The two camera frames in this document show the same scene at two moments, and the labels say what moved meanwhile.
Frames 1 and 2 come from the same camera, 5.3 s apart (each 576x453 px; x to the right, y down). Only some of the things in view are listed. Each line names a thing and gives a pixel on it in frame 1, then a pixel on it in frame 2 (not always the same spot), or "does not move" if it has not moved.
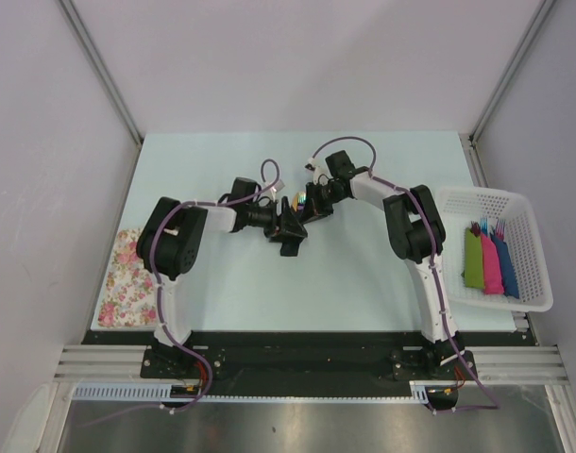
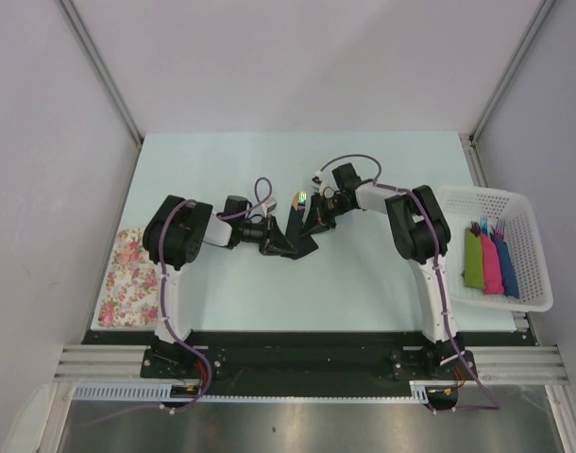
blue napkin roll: x=511 y=290 does not move
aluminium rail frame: x=537 y=363 does not move
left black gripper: x=274 y=222 -> x=273 y=242
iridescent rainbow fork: x=301 y=200 does not move
